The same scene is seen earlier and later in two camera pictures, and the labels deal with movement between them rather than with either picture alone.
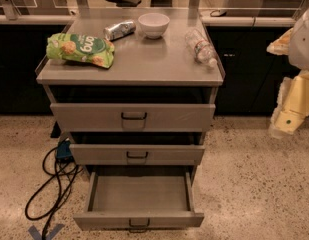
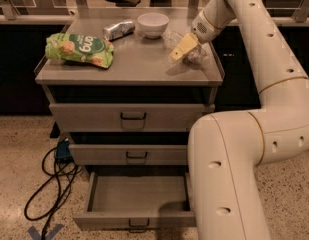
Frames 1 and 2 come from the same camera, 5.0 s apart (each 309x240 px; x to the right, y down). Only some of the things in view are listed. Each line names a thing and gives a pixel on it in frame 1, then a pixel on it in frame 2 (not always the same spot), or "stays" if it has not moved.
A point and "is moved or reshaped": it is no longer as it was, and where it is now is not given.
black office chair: x=122 y=0 stays
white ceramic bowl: x=153 y=25 stays
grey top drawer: x=131 y=117 stays
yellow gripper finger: x=295 y=103 to x=187 y=43
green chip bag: x=81 y=48 stays
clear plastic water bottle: x=200 y=48 is moved or reshaped
